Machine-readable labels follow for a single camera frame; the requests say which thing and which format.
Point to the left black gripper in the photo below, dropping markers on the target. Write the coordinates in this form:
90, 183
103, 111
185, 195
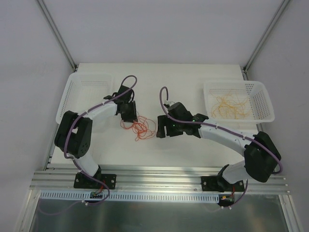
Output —
130, 112

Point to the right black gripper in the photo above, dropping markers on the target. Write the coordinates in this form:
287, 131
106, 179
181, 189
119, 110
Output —
165, 125

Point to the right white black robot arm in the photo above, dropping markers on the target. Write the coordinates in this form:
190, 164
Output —
260, 156

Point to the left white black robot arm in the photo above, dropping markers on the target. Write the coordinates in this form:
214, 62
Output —
74, 134

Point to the left white plastic basket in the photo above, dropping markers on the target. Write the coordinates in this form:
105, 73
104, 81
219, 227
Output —
82, 91

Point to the white plastic basket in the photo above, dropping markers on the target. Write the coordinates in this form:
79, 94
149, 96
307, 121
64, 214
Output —
238, 101
82, 91

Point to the right white plastic basket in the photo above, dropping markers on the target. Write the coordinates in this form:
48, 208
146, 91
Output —
238, 101

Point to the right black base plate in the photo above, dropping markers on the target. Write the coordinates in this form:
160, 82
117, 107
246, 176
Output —
213, 183

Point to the aluminium mounting rail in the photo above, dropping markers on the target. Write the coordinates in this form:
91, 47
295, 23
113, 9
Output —
152, 179

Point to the white slotted cable duct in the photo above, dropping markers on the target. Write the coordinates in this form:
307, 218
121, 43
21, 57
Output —
130, 196

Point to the left aluminium frame post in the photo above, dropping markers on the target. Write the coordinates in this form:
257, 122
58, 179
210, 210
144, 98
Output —
55, 31

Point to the aluminium frame post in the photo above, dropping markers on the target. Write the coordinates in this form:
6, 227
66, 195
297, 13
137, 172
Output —
55, 31
266, 34

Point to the right aluminium frame post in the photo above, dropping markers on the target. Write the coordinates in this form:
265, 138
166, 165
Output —
266, 34

